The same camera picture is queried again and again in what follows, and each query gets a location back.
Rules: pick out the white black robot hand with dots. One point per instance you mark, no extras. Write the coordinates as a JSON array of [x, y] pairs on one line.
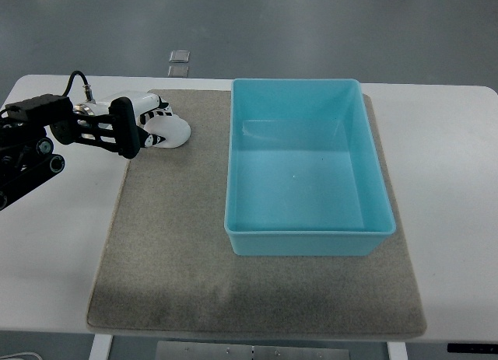
[[145, 106]]

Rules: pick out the white round toy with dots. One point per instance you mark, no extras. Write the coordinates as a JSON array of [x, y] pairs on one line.
[[166, 131]]

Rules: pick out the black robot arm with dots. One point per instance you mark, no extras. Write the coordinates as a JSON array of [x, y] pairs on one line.
[[29, 129]]

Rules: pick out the blue plastic box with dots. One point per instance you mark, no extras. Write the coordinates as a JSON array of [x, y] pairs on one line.
[[304, 170]]

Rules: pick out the lower floor socket plate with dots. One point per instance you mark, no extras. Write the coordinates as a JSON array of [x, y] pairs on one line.
[[178, 71]]

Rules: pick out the floor socket plate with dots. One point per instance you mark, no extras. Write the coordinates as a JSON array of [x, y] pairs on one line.
[[179, 56], [178, 71]]

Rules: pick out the upper floor socket plate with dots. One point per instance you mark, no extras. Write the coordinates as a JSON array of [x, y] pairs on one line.
[[179, 56]]

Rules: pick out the grey felt mat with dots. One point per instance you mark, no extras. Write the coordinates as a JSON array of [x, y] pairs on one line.
[[168, 267]]

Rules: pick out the black table control panel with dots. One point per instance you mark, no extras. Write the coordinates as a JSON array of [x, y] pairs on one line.
[[470, 348]]

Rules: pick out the metal table frame plate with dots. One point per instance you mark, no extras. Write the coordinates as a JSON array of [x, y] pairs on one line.
[[192, 350]]

